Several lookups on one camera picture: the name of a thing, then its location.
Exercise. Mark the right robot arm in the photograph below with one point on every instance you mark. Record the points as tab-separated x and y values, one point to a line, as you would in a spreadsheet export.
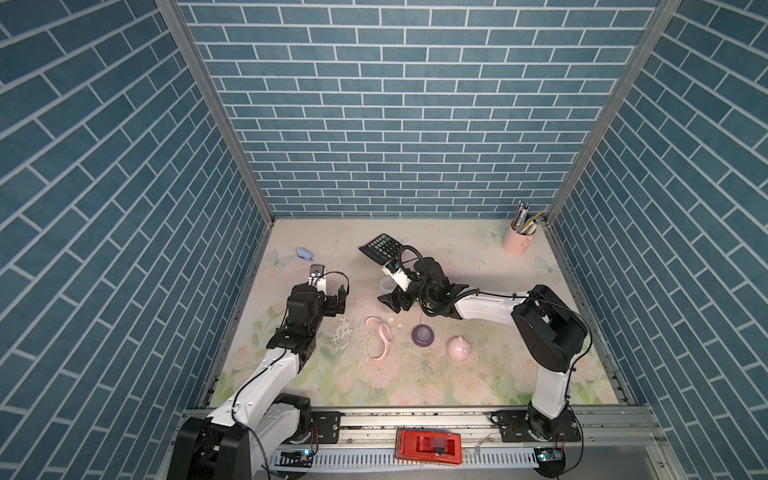
553	334

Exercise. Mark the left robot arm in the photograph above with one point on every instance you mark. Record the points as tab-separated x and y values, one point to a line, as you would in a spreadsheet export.
237	439

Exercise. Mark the pink bottle cap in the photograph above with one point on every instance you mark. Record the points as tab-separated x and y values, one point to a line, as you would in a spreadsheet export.
458	349

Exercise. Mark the red box on rail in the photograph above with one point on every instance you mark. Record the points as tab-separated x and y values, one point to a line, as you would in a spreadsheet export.
428	447

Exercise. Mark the black calculator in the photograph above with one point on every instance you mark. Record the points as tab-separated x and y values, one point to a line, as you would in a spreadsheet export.
381	249

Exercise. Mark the clear baby bottle body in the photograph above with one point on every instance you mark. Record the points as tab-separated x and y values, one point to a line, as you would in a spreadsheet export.
387	285

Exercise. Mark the purple collar with nipple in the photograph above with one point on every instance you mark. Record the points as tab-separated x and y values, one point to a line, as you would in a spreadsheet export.
422	336

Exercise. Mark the aluminium front rail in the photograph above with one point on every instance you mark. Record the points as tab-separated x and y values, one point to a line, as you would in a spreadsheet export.
602	426

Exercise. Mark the small blue eraser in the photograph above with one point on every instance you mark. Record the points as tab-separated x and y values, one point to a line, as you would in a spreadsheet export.
304	254

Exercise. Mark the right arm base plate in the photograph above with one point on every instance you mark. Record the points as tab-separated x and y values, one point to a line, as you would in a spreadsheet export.
528	425

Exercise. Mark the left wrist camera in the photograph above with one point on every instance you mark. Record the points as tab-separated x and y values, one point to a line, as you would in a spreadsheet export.
317	278

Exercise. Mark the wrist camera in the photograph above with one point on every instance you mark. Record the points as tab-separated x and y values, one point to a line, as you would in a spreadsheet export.
399	273
317	278

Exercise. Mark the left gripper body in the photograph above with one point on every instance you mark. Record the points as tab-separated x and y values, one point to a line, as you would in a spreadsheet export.
328	307

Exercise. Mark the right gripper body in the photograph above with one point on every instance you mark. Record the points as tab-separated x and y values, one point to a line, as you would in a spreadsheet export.
421	297

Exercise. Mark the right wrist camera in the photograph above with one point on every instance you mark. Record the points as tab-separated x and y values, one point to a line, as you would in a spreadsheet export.
399	273

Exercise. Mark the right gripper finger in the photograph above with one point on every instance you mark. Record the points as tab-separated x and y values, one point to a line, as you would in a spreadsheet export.
393	297
404	305

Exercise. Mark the pink pen cup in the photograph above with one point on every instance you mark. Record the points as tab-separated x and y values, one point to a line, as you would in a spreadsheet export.
515	243

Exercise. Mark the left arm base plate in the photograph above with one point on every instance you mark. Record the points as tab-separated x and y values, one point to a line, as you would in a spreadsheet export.
322	427

